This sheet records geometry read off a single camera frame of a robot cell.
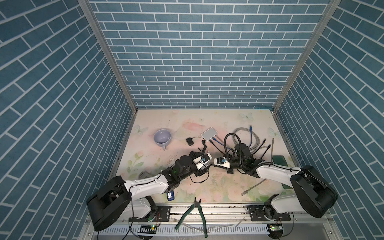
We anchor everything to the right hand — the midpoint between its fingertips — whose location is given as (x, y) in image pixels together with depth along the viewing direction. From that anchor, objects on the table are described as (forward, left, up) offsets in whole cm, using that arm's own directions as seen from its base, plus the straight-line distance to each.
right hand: (214, 161), depth 85 cm
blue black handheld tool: (-19, +22, -4) cm, 30 cm away
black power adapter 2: (+7, +13, -8) cm, 17 cm away
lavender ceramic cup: (+16, +36, -3) cm, 39 cm away
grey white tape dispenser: (-10, +40, -4) cm, 41 cm away
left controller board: (-34, +31, -9) cm, 47 cm away
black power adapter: (+15, +17, -4) cm, 23 cm away
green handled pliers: (-21, +9, -7) cm, 24 cm away
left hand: (-2, +5, +6) cm, 7 cm away
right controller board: (-28, -31, -12) cm, 43 cm away
